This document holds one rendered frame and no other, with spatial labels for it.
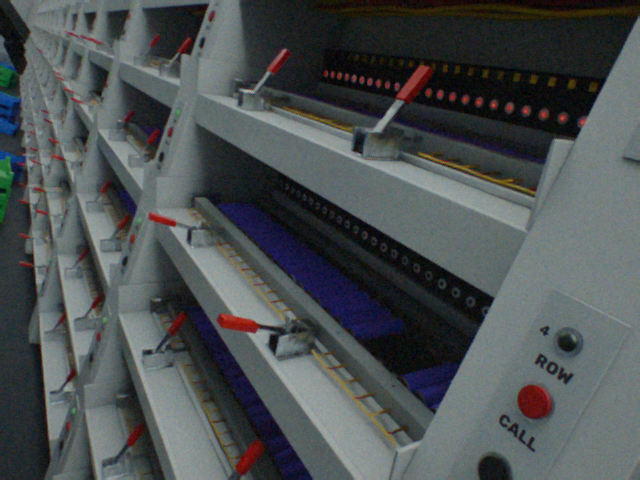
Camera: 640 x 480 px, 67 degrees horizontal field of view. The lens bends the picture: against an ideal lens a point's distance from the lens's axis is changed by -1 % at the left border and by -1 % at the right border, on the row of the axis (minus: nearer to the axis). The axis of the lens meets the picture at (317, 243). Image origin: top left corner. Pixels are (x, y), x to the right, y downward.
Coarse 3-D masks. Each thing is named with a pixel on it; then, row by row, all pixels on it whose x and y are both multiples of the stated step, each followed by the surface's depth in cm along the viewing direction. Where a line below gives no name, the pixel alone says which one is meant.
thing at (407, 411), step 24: (192, 216) 73; (216, 216) 70; (240, 240) 63; (264, 264) 57; (288, 288) 52; (312, 312) 48; (336, 336) 44; (360, 360) 41; (360, 384) 41; (384, 384) 38; (384, 408) 38; (408, 408) 36; (384, 432) 35; (408, 432) 36
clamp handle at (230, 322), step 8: (224, 320) 40; (232, 320) 40; (240, 320) 41; (248, 320) 42; (288, 320) 44; (224, 328) 40; (232, 328) 40; (240, 328) 41; (248, 328) 41; (256, 328) 42; (264, 328) 42; (272, 328) 43; (280, 328) 44; (288, 328) 44
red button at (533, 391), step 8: (520, 392) 24; (528, 392) 24; (536, 392) 23; (544, 392) 23; (520, 400) 24; (528, 400) 24; (536, 400) 23; (544, 400) 23; (520, 408) 24; (528, 408) 24; (536, 408) 23; (544, 408) 23; (528, 416) 24; (536, 416) 23
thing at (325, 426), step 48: (192, 192) 79; (240, 192) 83; (336, 240) 67; (192, 288) 62; (240, 288) 55; (240, 336) 48; (288, 384) 40; (336, 384) 41; (288, 432) 40; (336, 432) 36
